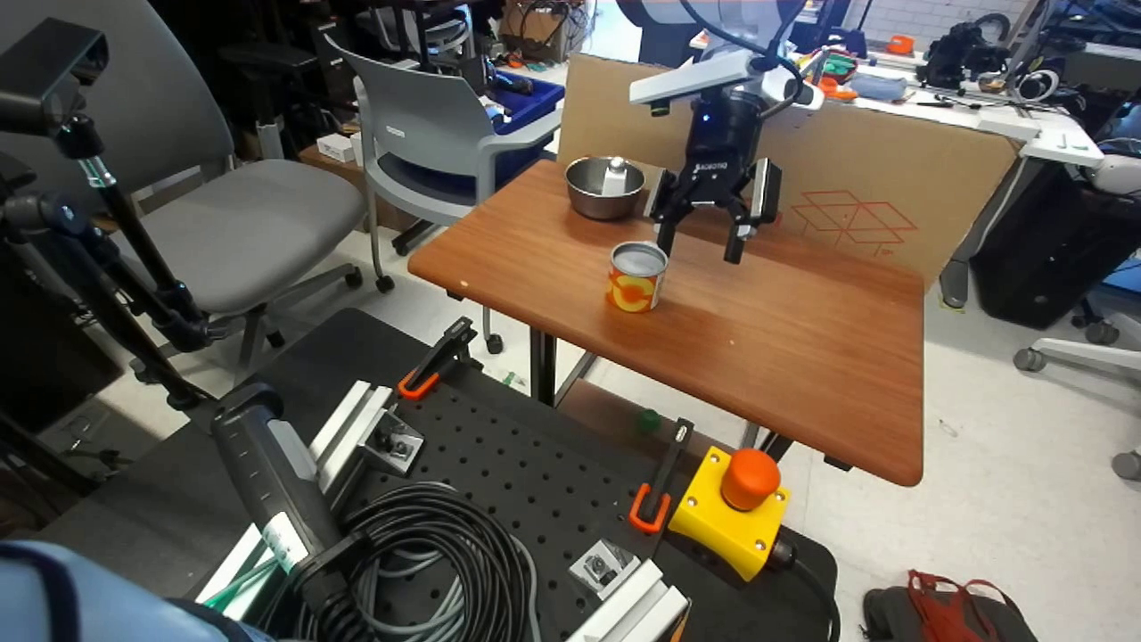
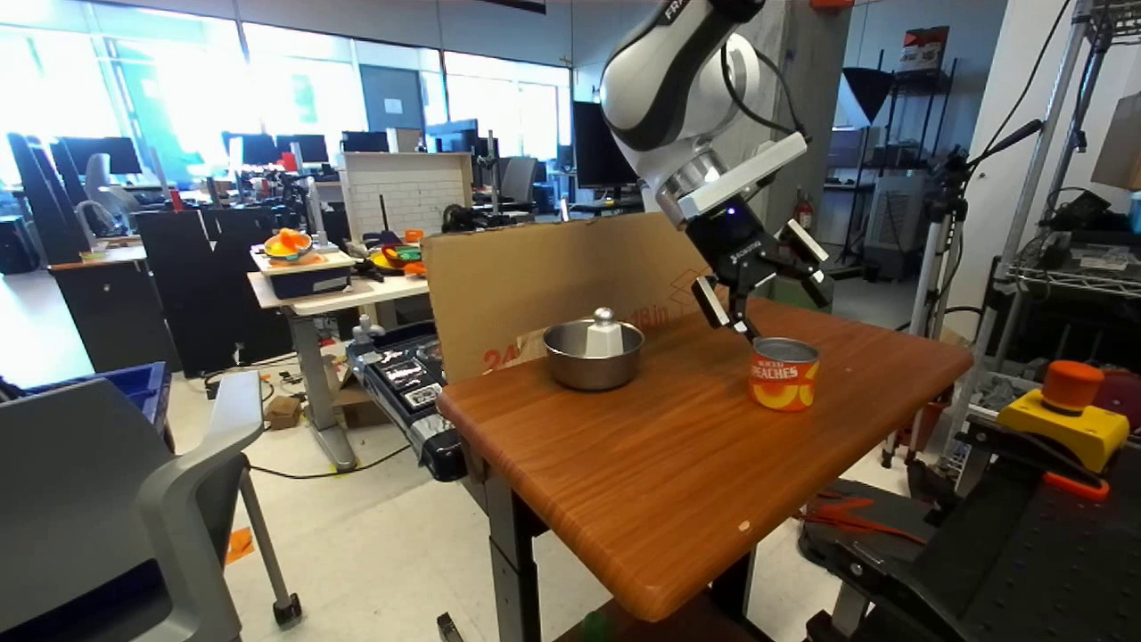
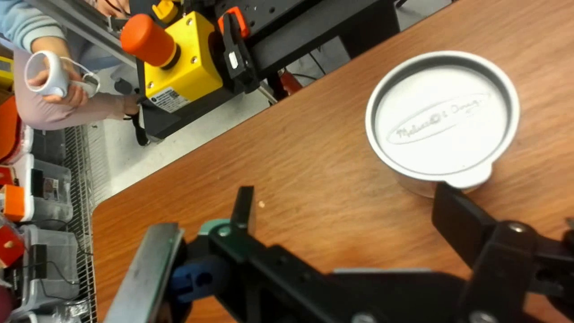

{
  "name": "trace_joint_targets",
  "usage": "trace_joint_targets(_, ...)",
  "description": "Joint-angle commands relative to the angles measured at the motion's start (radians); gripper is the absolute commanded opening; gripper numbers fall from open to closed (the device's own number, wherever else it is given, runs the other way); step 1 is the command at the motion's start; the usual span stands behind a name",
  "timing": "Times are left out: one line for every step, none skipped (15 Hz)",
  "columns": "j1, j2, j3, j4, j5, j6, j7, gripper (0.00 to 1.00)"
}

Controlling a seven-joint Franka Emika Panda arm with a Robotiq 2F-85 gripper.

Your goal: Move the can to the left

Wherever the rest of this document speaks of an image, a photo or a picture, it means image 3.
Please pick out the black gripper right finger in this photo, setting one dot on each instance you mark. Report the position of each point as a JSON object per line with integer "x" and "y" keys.
{"x": 462, "y": 218}

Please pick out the red block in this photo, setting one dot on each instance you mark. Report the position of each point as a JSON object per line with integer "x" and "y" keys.
{"x": 9, "y": 245}

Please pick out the orange block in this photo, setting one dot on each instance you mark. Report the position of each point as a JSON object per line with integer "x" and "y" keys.
{"x": 14, "y": 204}

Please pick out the orange and black clamp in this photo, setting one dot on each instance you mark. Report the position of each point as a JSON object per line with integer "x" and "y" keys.
{"x": 235, "y": 43}

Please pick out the grey metal mount bracket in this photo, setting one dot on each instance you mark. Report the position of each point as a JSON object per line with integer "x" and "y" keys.
{"x": 143, "y": 272}

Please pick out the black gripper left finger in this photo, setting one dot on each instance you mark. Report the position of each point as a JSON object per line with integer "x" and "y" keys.
{"x": 243, "y": 209}

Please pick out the person's light blue sleeve forearm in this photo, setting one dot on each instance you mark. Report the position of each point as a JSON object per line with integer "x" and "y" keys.
{"x": 23, "y": 25}

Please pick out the person's hand holding controller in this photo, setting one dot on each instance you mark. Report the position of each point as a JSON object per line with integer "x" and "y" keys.
{"x": 69, "y": 91}

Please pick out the orange-label can with silver lid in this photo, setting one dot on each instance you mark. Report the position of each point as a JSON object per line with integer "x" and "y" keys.
{"x": 441, "y": 118}

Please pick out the person's pink trouser leg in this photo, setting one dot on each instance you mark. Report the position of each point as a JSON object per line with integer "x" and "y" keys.
{"x": 59, "y": 116}

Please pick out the yellow emergency stop box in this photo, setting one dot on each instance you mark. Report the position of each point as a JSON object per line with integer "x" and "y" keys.
{"x": 179, "y": 66}

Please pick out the white box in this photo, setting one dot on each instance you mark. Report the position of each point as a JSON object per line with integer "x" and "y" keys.
{"x": 50, "y": 191}

